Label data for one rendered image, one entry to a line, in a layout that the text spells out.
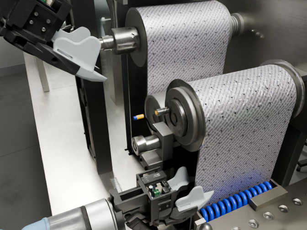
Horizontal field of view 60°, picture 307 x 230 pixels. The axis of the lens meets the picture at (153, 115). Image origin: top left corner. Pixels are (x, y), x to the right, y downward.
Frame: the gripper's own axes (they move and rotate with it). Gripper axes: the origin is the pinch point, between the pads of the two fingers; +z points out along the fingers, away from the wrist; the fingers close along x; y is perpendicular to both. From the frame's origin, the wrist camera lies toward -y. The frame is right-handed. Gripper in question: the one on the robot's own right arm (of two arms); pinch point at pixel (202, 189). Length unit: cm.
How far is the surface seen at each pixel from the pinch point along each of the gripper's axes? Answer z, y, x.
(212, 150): 0.9, 10.7, -0.3
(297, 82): 22.4, 20.3, 1.4
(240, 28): 29.0, 24.5, 27.5
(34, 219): -50, -109, 104
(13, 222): -63, -109, 107
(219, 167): 3.5, 5.1, -0.3
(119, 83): 6, -8, 74
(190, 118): -3.5, 18.3, 1.7
